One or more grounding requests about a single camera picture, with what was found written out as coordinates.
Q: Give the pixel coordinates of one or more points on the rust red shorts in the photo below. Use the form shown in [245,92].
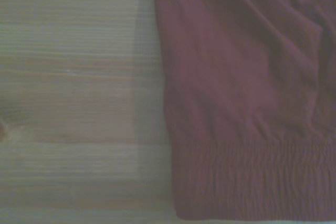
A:
[236,90]

